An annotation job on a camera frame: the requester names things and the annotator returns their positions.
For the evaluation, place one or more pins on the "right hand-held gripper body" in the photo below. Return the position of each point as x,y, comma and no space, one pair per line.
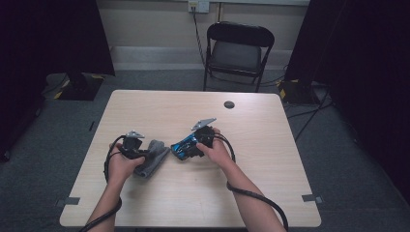
204,133

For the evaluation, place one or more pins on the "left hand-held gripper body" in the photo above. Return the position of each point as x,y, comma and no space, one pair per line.
133,146

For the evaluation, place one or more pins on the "grey cloth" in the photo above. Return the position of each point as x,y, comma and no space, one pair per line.
154,161

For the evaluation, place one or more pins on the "blue toy car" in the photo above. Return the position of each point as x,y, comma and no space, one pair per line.
185,146

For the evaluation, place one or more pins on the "person's left hand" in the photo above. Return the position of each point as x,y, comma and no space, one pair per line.
124,167

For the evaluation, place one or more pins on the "person's right hand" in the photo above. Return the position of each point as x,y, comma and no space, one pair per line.
217,153

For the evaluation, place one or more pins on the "round table grommet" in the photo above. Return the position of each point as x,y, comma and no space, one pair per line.
229,104

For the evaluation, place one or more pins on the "small black floor object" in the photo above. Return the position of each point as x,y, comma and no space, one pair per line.
92,126

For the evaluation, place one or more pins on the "black stand base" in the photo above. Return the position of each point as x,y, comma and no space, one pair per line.
79,87
298,92

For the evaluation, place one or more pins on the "black folding chair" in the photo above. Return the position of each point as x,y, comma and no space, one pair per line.
237,56

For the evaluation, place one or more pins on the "grey tape strip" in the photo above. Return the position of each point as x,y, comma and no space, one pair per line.
312,198
69,201

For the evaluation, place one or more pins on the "black curtain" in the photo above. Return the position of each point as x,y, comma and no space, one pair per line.
364,64
48,48

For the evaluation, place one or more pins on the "white wall socket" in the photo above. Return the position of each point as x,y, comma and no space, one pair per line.
199,5

